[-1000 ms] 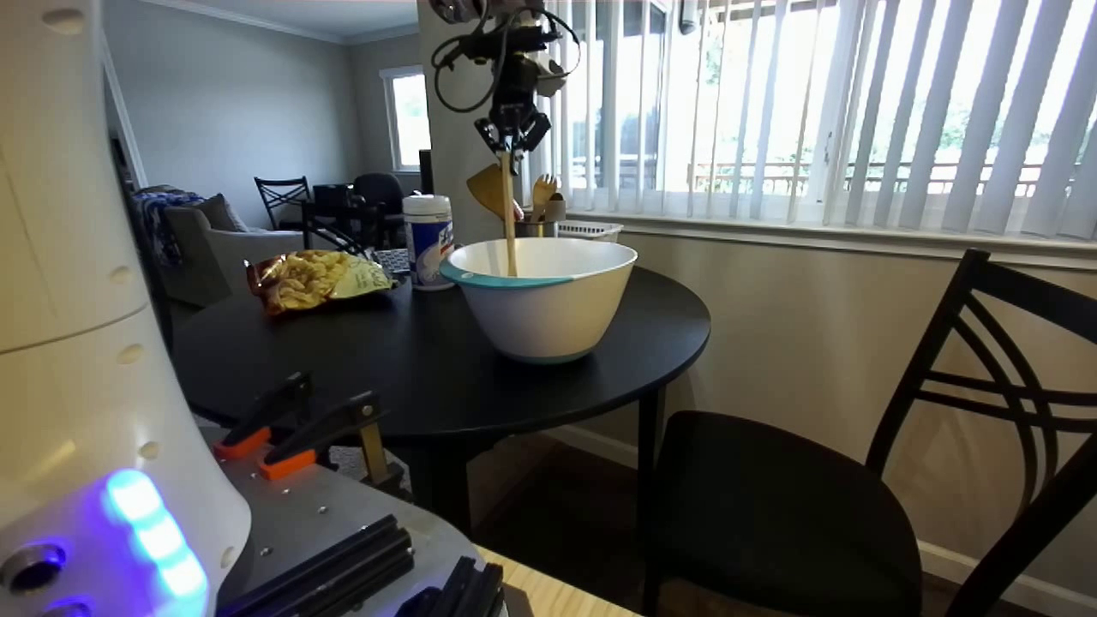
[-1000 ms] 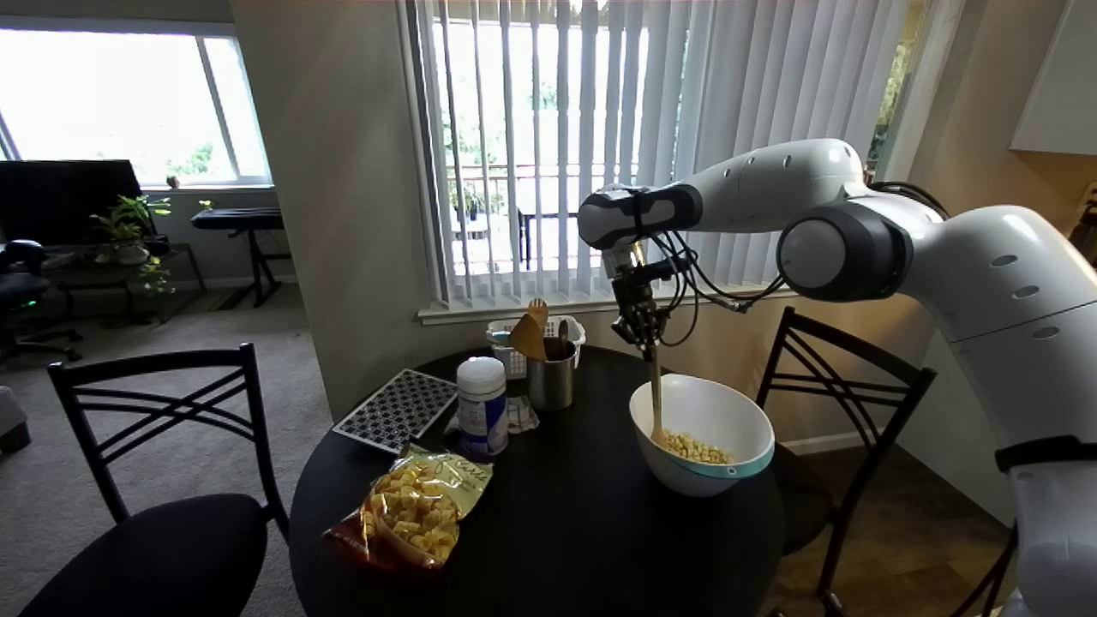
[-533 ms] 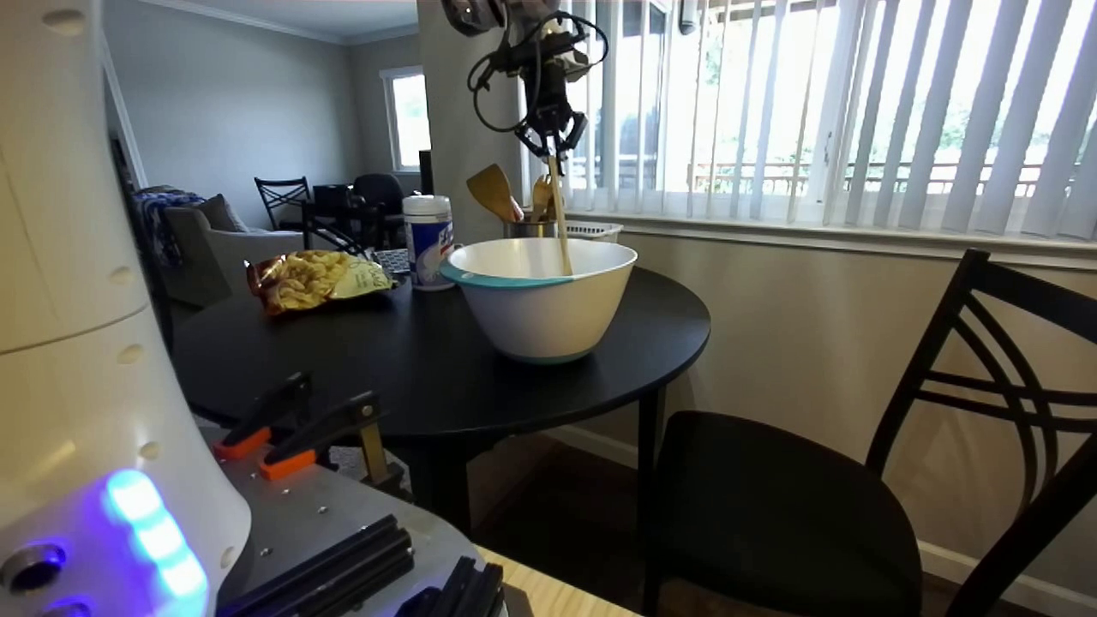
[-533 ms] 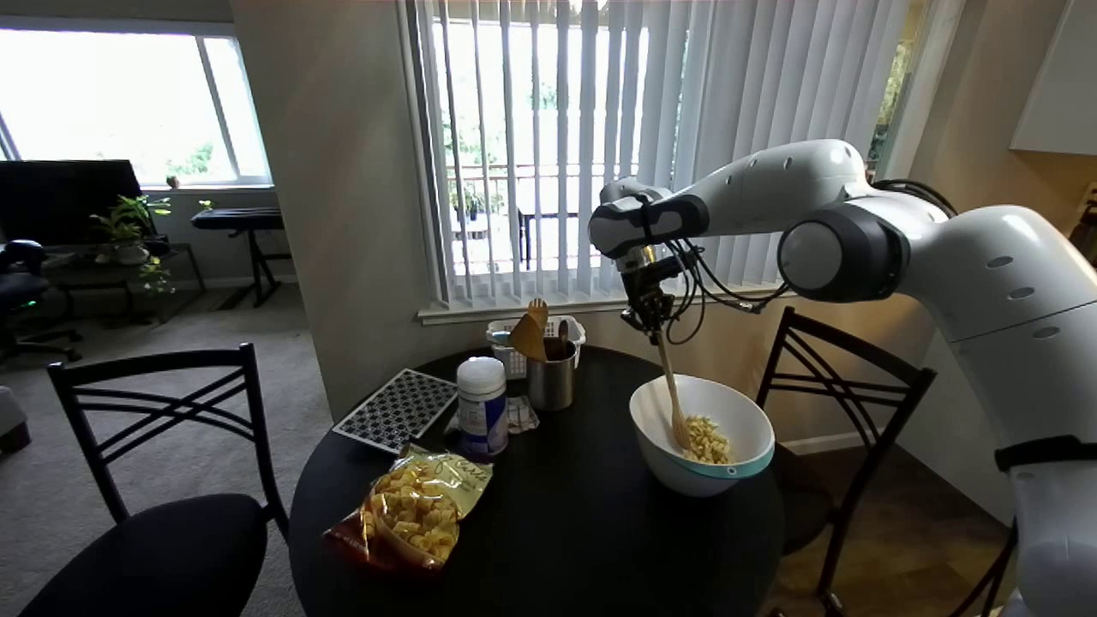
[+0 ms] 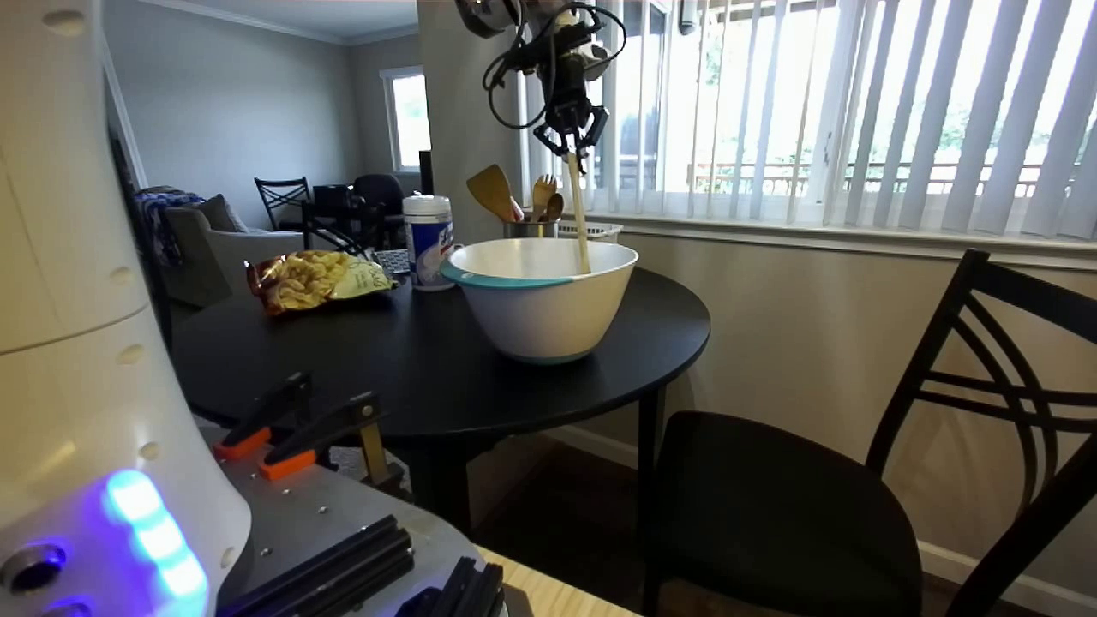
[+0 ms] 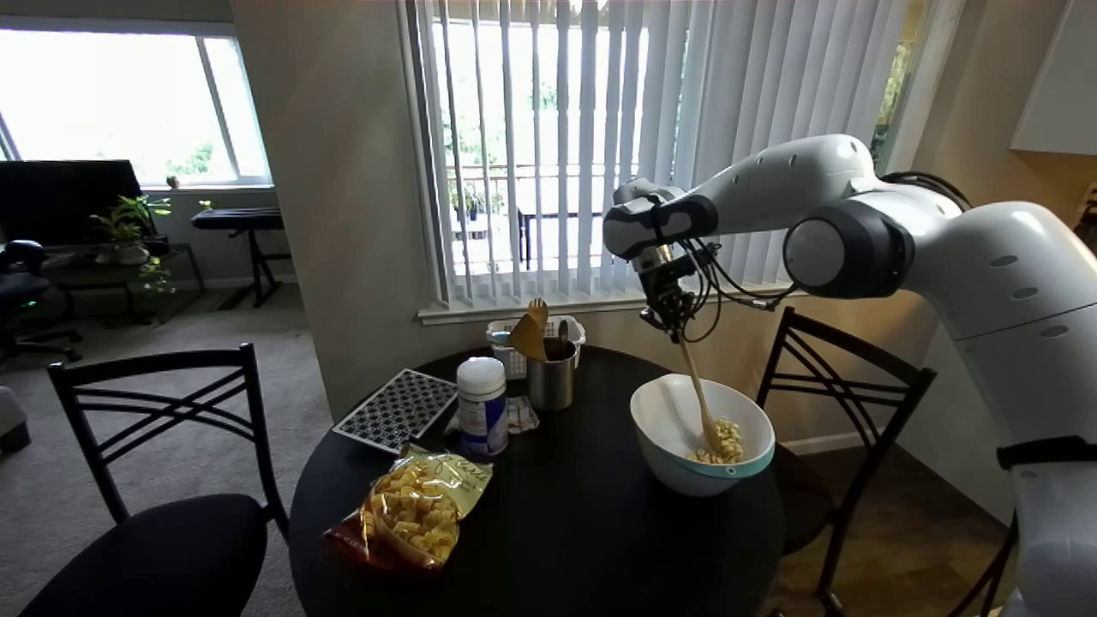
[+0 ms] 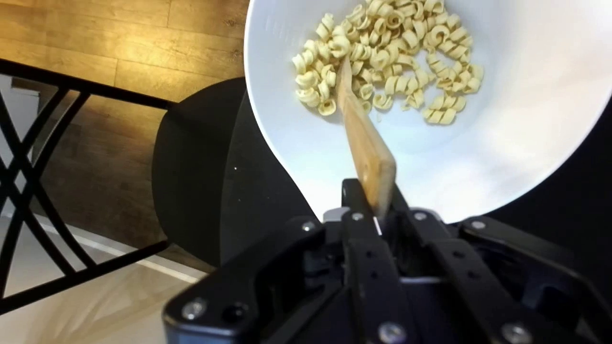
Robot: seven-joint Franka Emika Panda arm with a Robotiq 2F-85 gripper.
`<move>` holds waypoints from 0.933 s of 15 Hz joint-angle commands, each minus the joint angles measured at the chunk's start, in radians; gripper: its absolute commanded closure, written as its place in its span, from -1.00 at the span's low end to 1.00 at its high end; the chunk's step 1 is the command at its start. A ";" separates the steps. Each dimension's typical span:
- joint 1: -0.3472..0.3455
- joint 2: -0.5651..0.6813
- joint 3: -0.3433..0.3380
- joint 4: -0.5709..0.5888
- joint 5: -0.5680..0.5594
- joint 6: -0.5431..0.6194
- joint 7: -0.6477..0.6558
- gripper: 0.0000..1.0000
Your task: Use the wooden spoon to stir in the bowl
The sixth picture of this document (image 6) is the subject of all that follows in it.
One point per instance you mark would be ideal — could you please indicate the green potted plant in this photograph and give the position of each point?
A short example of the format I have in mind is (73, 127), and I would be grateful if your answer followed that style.
(123, 225)

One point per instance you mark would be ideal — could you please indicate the bright window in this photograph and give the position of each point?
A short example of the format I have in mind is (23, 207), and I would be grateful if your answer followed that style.
(115, 103)

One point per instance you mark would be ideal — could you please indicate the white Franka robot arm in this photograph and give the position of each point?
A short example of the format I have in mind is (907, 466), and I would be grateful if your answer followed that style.
(982, 277)

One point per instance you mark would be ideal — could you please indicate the clear glass jar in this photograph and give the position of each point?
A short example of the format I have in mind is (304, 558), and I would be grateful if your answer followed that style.
(503, 347)

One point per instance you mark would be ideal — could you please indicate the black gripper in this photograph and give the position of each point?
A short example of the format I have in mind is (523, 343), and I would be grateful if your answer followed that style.
(670, 281)

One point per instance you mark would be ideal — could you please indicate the yellow chip bag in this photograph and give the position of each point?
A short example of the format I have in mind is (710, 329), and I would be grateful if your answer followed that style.
(413, 517)

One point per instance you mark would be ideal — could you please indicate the cereal pieces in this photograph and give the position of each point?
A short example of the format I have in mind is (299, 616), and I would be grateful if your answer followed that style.
(726, 443)

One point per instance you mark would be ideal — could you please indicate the black television screen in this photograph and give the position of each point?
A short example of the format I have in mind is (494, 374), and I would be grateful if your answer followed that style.
(62, 202)

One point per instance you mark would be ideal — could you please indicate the white canister with blue label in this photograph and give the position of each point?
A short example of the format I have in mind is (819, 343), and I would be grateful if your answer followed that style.
(480, 412)

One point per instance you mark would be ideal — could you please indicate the metal utensil cup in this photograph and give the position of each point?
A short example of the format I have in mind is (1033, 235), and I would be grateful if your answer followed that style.
(553, 382)

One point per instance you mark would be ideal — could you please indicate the clear plastic wrapper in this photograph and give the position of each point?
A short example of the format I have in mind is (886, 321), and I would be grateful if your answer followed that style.
(523, 415)

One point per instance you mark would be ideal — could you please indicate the black office chair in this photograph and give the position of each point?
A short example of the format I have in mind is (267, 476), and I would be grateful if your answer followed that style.
(23, 287)

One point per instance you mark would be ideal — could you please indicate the white vertical blinds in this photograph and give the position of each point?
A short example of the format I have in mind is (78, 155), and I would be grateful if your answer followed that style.
(537, 115)

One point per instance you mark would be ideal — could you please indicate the wooden spatula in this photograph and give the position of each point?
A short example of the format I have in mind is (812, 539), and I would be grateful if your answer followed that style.
(528, 338)

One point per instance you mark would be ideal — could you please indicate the black metal chair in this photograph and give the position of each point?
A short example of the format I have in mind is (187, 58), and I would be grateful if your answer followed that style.
(776, 356)
(158, 559)

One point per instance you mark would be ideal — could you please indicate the white bowl with teal outside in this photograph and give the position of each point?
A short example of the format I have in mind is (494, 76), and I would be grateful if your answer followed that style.
(674, 446)

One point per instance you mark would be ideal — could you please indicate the black and white patterned trivet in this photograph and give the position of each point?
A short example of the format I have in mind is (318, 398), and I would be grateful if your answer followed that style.
(394, 412)

